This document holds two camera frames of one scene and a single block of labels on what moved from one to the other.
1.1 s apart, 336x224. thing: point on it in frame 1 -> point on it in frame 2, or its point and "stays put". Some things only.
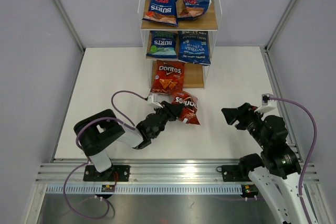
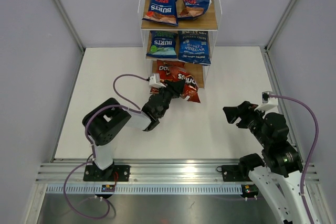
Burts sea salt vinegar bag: (163, 44) stays put
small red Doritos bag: (188, 115) -> (190, 88)
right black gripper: (246, 110) stays put
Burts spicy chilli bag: (162, 9) stays put
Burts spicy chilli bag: (197, 3) stays put
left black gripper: (172, 110) -> (177, 86)
